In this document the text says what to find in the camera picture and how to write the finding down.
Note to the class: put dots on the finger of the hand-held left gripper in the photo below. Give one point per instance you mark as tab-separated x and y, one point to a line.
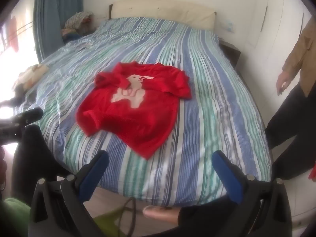
30	116

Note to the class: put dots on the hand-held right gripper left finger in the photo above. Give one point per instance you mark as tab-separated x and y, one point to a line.
95	175

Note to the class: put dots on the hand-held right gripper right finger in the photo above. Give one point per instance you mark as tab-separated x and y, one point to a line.
228	177

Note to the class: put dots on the red sweater with white print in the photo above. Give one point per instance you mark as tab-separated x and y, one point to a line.
138	118

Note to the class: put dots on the pile of folded clothes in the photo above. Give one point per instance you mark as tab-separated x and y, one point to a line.
77	21

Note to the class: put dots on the person's black trouser leg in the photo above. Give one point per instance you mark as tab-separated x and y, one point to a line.
205	209
32	158

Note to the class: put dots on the cream cloth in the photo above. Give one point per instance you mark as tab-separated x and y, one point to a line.
32	74

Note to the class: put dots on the person's bare foot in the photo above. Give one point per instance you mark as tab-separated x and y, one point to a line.
160	214

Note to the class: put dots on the striped bed sheet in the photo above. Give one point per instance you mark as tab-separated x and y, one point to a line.
202	103

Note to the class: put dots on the hanging red garment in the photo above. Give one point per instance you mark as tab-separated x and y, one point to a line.
14	34

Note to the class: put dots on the green cloth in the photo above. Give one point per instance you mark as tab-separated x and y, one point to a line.
13	217

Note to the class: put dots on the blue curtain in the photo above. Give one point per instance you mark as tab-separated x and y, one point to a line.
47	17

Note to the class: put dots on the dark wooden nightstand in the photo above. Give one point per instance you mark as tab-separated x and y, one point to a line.
230	51

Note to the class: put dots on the cream padded headboard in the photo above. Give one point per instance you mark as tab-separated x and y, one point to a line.
160	12

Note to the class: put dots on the white wardrobe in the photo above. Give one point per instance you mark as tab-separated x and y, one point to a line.
279	17

